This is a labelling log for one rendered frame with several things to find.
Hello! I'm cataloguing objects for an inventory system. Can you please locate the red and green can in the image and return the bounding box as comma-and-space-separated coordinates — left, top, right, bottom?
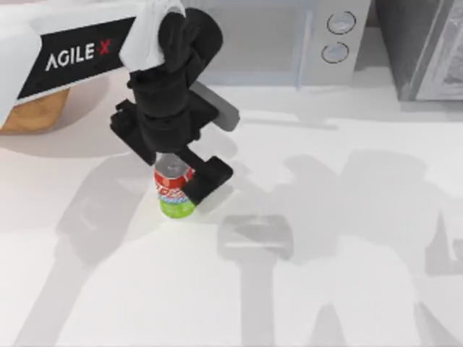
153, 152, 198, 220

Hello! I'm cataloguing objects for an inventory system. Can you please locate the microwave oven door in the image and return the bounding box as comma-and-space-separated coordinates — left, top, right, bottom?
179, 0, 313, 90

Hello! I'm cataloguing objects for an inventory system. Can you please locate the pale microwave oven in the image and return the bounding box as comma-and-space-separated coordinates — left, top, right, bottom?
179, 0, 370, 92

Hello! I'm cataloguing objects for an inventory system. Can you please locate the round microwave knob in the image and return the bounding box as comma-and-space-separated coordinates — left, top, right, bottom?
320, 40, 351, 65
326, 9, 357, 35

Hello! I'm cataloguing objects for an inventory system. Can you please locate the grey cabinet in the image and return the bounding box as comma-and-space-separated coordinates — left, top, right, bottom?
374, 0, 463, 103

